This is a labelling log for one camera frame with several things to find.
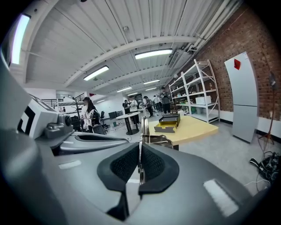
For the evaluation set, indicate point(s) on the black coat rack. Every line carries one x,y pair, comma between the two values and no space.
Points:
78,114

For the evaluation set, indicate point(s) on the grey chair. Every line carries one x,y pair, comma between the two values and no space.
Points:
98,129

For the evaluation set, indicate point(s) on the long ceiling light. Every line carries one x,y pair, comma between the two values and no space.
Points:
124,89
96,73
153,53
20,37
151,82

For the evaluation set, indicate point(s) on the ceiling air vent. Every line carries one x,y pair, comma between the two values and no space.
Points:
175,58

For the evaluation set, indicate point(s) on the green bin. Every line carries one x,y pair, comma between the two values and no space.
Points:
114,124

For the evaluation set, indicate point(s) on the yellow table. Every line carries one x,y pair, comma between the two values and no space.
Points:
195,128

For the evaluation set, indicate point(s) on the white plastic jug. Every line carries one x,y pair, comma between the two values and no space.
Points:
180,113

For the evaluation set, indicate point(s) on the round white pedestal table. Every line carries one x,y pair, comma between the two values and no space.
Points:
129,116

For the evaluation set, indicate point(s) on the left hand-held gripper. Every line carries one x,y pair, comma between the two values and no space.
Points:
46,123

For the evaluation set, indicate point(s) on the black office chair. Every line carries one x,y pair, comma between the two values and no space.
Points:
102,116

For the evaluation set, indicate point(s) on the wooden coat stand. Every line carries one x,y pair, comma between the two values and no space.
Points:
272,105

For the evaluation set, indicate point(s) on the black tray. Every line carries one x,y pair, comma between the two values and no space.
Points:
168,123

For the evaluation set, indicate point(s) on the white sign red diamond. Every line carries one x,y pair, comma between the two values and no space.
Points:
243,99

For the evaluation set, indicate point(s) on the small white table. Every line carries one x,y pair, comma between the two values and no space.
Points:
143,109

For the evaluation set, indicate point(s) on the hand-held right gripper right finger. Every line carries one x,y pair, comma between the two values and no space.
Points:
186,193

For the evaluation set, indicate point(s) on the white metal shelf rack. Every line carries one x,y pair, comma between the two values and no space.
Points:
197,105

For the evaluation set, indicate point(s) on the white box on shelf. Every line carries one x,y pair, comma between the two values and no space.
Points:
203,100

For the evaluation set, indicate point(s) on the black stair railing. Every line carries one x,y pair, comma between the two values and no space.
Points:
65,99

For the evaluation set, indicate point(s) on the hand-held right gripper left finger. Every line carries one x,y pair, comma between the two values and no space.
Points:
83,175

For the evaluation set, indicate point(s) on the white ceiling pipes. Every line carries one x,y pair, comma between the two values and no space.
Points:
210,24

